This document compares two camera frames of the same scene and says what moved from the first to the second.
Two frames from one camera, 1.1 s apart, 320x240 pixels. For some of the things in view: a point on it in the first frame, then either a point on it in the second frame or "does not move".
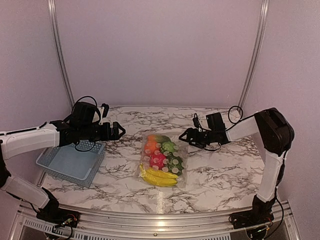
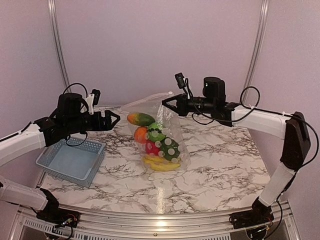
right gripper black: x=190 y=131 → x=182 y=99
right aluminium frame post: x=256 y=53 does not move
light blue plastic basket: x=66 y=161 does not move
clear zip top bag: x=163 y=161 → x=156 y=133
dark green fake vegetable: x=175 y=163 → x=170 y=148
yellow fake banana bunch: x=158 y=177 → x=156 y=163
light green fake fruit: x=168 y=146 → x=155 y=132
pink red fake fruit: x=157 y=160 → x=151 y=149
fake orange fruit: x=152 y=148 → x=141 y=134
